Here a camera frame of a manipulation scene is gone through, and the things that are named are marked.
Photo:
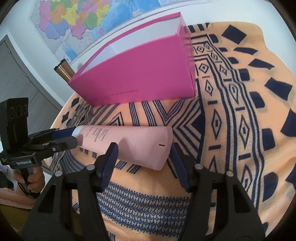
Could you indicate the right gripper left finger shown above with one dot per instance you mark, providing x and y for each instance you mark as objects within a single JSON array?
[{"x": 105, "y": 166}]

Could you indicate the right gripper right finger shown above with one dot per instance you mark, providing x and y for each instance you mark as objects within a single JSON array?
[{"x": 183, "y": 165}]

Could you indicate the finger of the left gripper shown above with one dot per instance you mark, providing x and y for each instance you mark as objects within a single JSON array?
[
  {"x": 61, "y": 144},
  {"x": 58, "y": 134}
]

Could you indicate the large pink cream tube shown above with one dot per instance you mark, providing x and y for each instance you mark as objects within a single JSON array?
[{"x": 146, "y": 146}]

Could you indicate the pink sleeve forearm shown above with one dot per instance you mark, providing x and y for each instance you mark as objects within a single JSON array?
[{"x": 16, "y": 199}]

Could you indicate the person's left hand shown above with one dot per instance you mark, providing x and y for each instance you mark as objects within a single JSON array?
[{"x": 36, "y": 179}]

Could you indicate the gold thermos bottle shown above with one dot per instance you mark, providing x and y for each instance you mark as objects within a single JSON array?
[{"x": 64, "y": 70}]

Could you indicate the grey door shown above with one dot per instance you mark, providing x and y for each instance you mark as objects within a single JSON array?
[{"x": 18, "y": 81}]

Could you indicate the orange patterned blanket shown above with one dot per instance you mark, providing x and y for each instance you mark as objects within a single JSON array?
[{"x": 241, "y": 119}]

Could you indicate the pink cardboard box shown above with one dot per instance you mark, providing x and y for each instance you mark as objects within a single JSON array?
[{"x": 153, "y": 61}]

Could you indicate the colourful wall map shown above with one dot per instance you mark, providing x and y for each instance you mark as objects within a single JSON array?
[{"x": 69, "y": 27}]

